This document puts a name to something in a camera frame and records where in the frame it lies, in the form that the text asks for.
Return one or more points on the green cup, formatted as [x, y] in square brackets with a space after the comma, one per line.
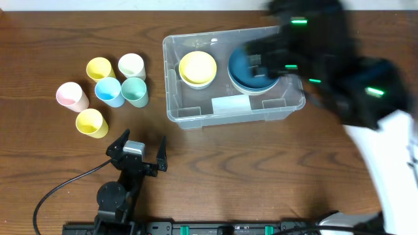
[135, 91]

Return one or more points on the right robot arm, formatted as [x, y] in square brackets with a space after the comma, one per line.
[367, 95]

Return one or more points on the blue cup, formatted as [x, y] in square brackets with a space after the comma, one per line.
[108, 90]

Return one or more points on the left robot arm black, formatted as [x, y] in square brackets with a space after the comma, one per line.
[117, 199]

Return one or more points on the grey small bowl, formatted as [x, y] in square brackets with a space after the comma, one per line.
[195, 86]

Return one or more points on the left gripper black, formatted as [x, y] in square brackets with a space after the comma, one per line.
[160, 165]

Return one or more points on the yellow small bowl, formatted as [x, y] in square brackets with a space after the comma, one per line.
[197, 61]

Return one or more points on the cream cup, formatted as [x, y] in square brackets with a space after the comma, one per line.
[132, 65]

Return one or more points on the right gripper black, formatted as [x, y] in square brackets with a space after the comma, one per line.
[284, 51]

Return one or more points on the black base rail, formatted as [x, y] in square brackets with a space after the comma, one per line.
[168, 228]

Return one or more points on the yellow cup upper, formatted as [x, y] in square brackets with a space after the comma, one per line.
[99, 68]

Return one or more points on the clear plastic storage container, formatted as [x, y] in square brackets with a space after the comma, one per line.
[220, 102]

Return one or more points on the large cream bowl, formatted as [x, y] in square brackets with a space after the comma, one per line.
[248, 92]

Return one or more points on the white small bowl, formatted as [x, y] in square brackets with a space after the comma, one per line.
[197, 79]

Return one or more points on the pink cup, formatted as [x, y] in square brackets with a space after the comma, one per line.
[71, 96]

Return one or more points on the yellow cup lower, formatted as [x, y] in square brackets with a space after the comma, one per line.
[92, 123]

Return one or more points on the dark blue bowl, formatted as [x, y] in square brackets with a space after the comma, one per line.
[251, 77]
[251, 89]

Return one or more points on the yellow cup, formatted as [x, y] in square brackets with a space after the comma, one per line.
[92, 123]
[99, 68]

